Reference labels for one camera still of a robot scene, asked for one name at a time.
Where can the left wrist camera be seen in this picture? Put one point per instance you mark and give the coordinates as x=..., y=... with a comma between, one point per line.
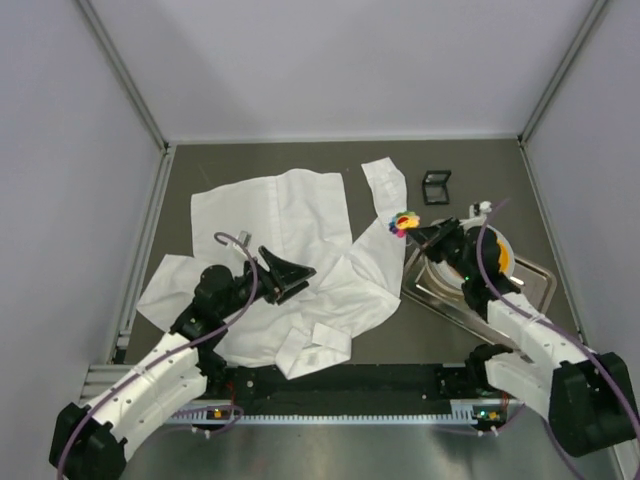
x=242, y=240

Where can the small black open box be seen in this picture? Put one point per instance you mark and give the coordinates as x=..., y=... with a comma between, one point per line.
x=434, y=187

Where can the colourful pompom brooch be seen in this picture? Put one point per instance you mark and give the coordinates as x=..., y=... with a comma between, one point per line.
x=401, y=222

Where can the white bowl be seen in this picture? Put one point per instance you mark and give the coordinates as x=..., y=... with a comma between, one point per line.
x=446, y=275

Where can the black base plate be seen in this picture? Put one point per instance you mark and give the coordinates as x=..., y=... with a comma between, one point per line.
x=347, y=385

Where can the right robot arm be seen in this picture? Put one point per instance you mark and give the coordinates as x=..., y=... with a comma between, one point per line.
x=585, y=398

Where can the white shirt garment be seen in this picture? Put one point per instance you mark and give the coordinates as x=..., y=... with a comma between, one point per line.
x=301, y=216

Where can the metal tray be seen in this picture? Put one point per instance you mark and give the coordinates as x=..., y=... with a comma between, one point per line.
x=535, y=282

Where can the grey cable duct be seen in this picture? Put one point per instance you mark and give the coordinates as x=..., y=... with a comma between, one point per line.
x=421, y=413

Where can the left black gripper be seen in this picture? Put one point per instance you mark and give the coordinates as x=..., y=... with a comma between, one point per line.
x=273, y=282

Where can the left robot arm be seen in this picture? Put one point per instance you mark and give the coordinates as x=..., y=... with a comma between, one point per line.
x=96, y=440

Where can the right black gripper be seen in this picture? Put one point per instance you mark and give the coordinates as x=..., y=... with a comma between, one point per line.
x=446, y=240

